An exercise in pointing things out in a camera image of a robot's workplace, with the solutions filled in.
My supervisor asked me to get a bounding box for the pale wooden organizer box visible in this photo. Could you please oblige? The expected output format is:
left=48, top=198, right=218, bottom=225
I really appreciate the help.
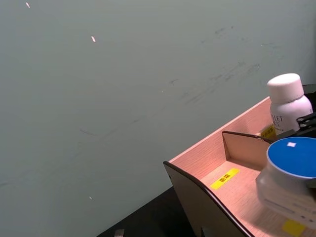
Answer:
left=162, top=95, right=316, bottom=237

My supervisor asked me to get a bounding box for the clear jar with blue lid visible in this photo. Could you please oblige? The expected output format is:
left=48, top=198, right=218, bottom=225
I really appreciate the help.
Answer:
left=255, top=136, right=316, bottom=227

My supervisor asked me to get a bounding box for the white plastic bottle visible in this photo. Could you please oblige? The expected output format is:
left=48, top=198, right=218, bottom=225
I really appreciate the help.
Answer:
left=267, top=73, right=314, bottom=136

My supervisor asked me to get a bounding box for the yellow label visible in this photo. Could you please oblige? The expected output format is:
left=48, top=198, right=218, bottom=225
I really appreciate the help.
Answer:
left=210, top=167, right=241, bottom=190
left=282, top=220, right=306, bottom=235
left=260, top=124, right=277, bottom=140

